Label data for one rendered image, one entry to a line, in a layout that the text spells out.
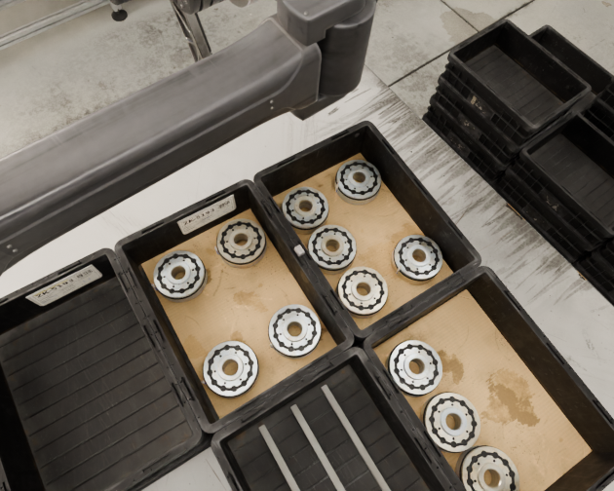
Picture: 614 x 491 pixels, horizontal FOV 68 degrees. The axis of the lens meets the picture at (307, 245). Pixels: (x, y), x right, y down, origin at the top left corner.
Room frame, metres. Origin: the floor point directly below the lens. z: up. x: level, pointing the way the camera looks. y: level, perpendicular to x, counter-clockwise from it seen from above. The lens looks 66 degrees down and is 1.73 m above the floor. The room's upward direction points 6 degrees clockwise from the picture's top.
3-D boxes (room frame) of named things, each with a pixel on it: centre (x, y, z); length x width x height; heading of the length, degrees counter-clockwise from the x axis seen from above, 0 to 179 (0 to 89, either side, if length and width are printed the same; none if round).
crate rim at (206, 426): (0.24, 0.13, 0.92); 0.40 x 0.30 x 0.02; 37
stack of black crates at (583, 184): (0.93, -0.93, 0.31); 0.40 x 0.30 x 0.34; 42
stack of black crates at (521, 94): (1.22, -0.65, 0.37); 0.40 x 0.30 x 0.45; 42
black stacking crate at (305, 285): (0.24, 0.13, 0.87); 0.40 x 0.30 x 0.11; 37
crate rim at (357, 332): (0.43, -0.11, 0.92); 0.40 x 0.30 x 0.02; 37
